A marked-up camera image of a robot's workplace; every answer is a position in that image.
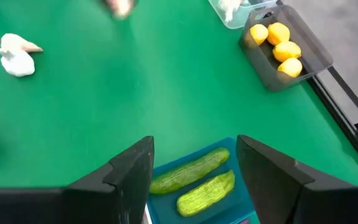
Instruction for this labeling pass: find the white flat board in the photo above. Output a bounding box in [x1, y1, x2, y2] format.
[142, 203, 154, 224]

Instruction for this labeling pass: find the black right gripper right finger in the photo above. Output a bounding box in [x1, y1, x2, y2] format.
[236, 134, 358, 224]

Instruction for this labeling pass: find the yellow-green cucumber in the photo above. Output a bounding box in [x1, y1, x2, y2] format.
[176, 169, 236, 218]

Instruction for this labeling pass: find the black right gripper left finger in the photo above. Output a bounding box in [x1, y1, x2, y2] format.
[0, 135, 155, 224]

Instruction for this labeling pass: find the dark green cucumber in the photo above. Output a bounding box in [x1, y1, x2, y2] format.
[149, 147, 231, 196]

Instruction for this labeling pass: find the grey translucent plastic bin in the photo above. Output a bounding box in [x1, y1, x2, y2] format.
[238, 4, 334, 93]

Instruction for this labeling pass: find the clear plastic bin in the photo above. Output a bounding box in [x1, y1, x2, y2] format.
[208, 0, 278, 30]

